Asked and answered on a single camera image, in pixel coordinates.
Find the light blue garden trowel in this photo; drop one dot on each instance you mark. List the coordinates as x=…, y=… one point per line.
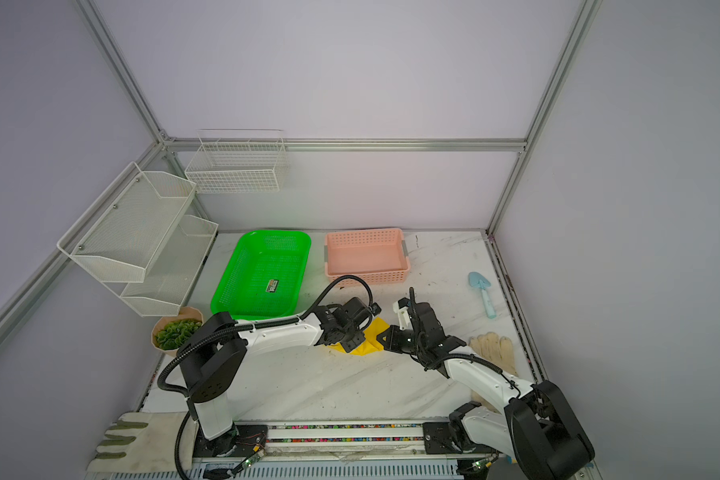
x=482, y=284

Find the green plastic basket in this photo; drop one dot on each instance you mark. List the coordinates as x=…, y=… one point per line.
x=258, y=257

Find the right beige work glove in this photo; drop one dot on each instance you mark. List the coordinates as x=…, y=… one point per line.
x=496, y=349

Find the pink plastic basket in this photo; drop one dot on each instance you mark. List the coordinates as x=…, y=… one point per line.
x=378, y=256

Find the white wire wall basket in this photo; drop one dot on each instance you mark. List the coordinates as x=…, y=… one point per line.
x=230, y=161

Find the small black item in basket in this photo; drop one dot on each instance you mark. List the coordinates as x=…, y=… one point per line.
x=272, y=286

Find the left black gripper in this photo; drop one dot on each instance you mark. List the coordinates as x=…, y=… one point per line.
x=351, y=344

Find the potted green succulent plant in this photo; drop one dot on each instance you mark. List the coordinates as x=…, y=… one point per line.
x=171, y=333

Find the yellow paper napkin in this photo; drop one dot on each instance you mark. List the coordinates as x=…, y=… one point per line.
x=370, y=344

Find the left green-striped work glove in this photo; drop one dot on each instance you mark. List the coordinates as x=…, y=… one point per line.
x=138, y=443

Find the white mesh two-tier shelf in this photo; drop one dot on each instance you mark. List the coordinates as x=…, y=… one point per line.
x=142, y=241

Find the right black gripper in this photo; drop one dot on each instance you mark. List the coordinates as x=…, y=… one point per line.
x=392, y=343

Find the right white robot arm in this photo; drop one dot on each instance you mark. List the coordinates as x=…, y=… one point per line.
x=531, y=422

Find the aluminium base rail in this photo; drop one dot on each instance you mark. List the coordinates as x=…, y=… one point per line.
x=350, y=449

